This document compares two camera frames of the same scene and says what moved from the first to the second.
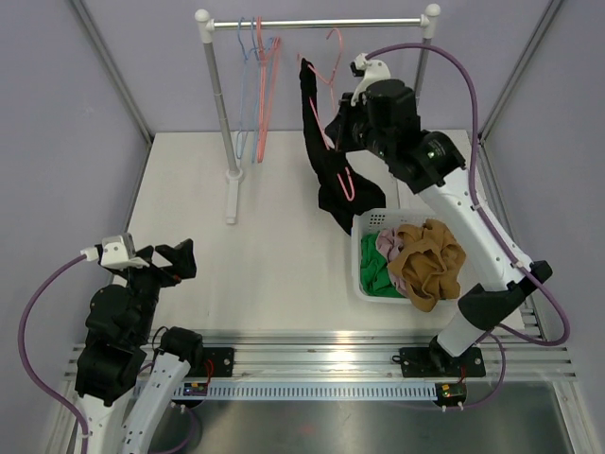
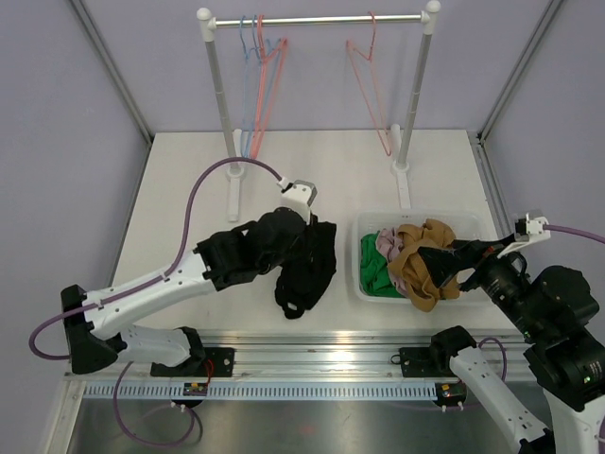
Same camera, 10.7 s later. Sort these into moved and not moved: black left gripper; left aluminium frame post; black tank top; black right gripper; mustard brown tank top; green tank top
Moved: black tank top; black right gripper; black left gripper
Not moved: mustard brown tank top; green tank top; left aluminium frame post
